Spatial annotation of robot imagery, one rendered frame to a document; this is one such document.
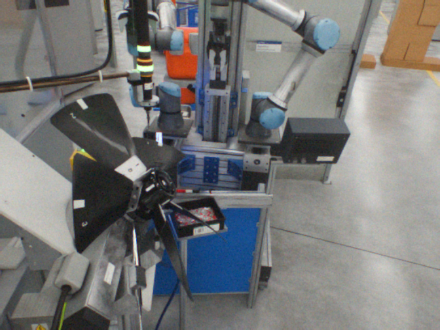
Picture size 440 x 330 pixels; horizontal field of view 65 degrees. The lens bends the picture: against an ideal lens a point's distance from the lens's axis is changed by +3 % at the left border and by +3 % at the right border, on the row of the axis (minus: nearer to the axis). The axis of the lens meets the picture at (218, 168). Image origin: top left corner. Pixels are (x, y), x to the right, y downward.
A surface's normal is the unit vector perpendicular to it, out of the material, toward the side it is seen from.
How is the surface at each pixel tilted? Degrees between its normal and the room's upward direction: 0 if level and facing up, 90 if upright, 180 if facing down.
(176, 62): 90
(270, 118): 97
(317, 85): 90
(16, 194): 50
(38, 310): 0
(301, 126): 15
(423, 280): 0
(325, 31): 83
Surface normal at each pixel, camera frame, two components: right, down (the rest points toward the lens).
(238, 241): 0.07, 0.52
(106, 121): 0.56, -0.31
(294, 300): 0.06, -0.85
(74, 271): 0.80, -0.55
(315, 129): 0.07, -0.69
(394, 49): -0.31, 0.48
